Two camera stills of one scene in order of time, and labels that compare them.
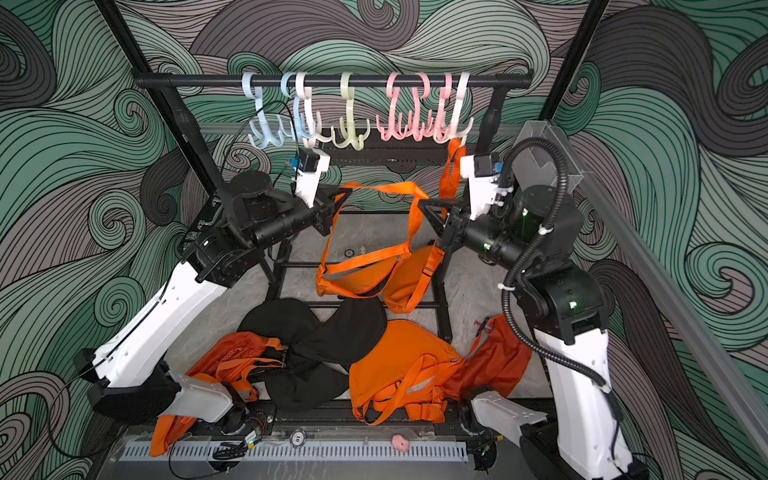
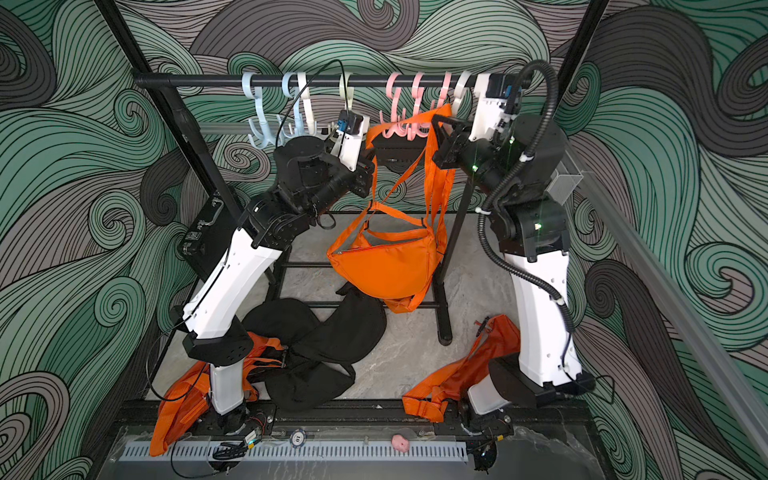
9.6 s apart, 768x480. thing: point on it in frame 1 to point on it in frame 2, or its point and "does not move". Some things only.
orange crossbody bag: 365,276 to 389,252
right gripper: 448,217 to 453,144
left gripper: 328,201 to 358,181
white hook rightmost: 456,132 does not move
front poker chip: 298,438 does not move
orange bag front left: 230,362 does not move
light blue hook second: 298,118 does not move
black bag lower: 294,386 does not move
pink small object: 400,443 does not move
